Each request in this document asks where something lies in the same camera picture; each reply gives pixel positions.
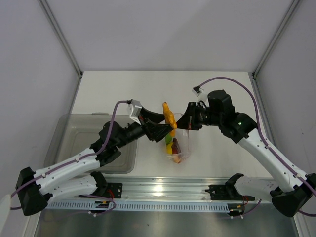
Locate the green toy lime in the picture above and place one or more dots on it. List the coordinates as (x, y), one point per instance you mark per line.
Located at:
(168, 139)

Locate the right aluminium frame post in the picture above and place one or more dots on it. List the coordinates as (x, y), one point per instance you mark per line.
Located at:
(282, 26)

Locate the left aluminium frame post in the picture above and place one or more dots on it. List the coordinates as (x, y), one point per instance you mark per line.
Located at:
(60, 35)

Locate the clear pink zip top bag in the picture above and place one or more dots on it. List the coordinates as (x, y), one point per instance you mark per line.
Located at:
(183, 137)

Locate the yellow toy fruit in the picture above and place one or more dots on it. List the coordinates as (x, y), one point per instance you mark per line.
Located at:
(169, 150)

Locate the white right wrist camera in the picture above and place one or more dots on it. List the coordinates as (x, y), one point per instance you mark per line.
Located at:
(199, 93)

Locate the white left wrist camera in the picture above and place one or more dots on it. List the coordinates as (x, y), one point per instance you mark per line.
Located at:
(134, 109)

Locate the white slotted cable duct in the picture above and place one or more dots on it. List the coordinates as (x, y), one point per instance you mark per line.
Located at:
(98, 205)

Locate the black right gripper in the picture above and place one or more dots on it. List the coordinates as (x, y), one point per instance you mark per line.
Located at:
(188, 121)

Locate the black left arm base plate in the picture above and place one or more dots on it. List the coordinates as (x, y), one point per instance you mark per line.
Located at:
(114, 190)

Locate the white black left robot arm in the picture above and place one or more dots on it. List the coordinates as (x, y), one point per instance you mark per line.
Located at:
(77, 176)

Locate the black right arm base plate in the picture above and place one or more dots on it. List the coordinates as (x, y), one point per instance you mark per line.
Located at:
(223, 192)

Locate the aluminium frame post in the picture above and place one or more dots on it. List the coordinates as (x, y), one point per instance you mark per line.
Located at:
(60, 35)
(282, 26)

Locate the orange toy food piece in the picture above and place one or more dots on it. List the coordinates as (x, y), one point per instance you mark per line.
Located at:
(169, 118)

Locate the orange red toy hot dog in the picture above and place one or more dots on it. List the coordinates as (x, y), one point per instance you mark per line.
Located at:
(176, 151)

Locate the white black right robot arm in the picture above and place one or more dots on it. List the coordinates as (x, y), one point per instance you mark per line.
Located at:
(291, 187)

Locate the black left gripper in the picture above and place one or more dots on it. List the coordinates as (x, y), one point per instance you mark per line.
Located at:
(155, 132)

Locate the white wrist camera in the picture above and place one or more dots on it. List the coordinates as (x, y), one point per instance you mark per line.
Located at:
(199, 93)
(134, 109)

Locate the clear grey plastic bin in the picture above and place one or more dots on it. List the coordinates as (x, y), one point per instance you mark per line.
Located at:
(76, 132)

